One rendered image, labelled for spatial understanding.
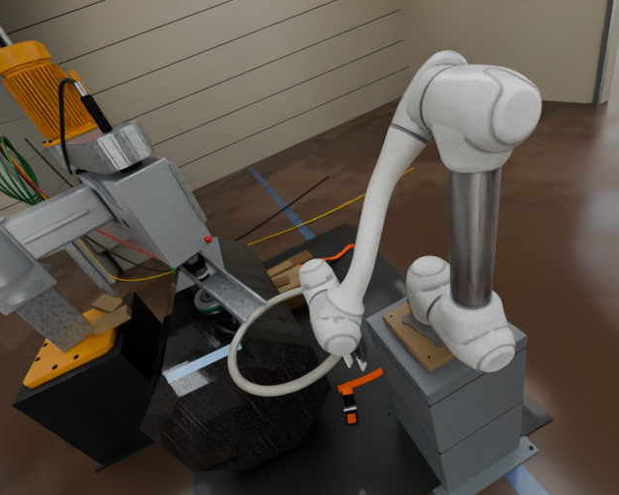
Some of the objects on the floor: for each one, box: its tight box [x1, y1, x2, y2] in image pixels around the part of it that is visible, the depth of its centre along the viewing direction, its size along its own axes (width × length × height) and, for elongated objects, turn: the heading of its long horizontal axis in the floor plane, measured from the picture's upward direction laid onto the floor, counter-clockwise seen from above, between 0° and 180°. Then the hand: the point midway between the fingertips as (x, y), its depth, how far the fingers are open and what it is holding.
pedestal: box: [12, 292, 162, 472], centre depth 220 cm, size 66×66×74 cm
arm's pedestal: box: [366, 296, 539, 495], centre depth 143 cm, size 50×50×80 cm
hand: (355, 359), depth 111 cm, fingers closed on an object, 4 cm apart
